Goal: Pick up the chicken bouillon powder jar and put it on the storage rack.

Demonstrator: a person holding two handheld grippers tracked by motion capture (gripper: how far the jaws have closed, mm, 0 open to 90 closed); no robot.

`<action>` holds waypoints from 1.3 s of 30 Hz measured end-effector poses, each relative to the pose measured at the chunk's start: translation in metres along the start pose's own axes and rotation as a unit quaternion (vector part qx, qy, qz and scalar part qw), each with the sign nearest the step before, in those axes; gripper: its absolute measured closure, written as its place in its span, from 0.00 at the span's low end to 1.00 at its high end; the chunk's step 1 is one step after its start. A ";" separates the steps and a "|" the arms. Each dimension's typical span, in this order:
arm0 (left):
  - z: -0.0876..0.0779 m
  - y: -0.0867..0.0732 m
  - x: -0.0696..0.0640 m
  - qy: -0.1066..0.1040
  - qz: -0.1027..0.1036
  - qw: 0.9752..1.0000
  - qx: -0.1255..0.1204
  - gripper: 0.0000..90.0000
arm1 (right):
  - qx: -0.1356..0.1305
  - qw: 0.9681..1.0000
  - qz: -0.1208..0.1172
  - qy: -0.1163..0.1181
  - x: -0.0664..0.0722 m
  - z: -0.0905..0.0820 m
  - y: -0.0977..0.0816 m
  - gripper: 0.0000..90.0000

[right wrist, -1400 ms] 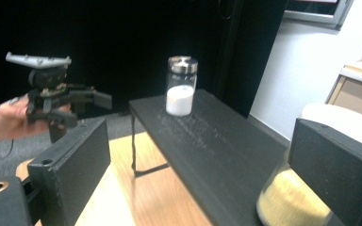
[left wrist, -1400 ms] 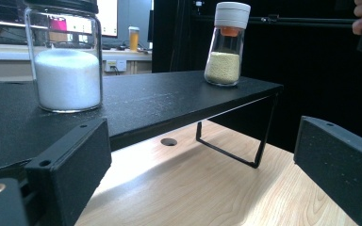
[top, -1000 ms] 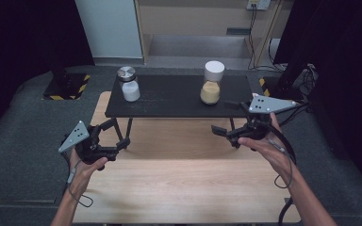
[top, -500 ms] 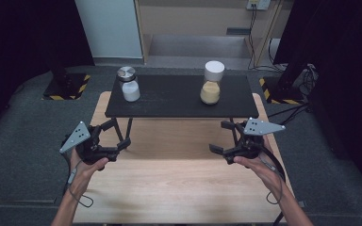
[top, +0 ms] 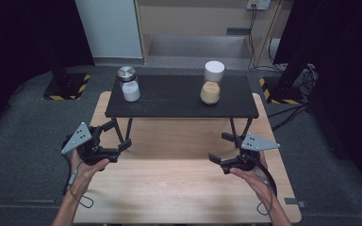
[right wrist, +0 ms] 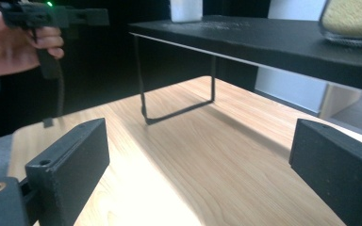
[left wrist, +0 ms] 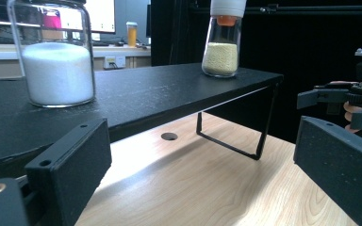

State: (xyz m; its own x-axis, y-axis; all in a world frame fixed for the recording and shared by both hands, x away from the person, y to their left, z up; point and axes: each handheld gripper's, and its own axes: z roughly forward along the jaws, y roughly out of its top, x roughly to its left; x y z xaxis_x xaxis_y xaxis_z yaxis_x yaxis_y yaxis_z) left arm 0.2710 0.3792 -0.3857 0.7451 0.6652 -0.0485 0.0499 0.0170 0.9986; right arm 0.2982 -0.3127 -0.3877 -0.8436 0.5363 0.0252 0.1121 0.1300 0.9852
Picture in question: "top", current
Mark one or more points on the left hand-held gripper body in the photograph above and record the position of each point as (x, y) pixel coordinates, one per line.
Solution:
(89, 152)

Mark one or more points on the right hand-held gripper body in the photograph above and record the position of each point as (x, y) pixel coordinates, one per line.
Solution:
(248, 158)

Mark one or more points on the glass shaker with silver lid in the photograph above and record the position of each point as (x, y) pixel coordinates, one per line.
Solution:
(130, 89)

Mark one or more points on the white-capped yellow seasoning bottle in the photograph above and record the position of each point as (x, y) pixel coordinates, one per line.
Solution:
(213, 81)

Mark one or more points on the black metal rack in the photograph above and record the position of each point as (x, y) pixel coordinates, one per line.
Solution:
(176, 97)

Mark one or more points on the person's right hand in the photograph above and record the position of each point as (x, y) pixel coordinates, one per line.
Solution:
(257, 180)

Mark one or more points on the person's left hand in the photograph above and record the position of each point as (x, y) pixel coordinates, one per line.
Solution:
(85, 177)

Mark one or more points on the black stand base striped tape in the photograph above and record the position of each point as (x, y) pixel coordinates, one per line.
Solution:
(66, 88)
(279, 94)

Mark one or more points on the grey tape strip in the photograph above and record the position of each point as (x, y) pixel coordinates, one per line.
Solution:
(293, 202)

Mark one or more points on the white panel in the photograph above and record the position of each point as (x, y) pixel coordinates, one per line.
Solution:
(110, 28)

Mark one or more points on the dark grey bar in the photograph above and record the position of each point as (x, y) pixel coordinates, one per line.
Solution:
(238, 31)

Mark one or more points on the black curtain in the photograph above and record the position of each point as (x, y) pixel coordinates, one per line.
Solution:
(19, 47)
(342, 78)

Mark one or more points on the beige wooden desk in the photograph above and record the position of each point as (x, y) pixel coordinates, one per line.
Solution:
(194, 19)

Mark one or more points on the white power strip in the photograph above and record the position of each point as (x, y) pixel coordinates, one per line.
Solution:
(259, 3)

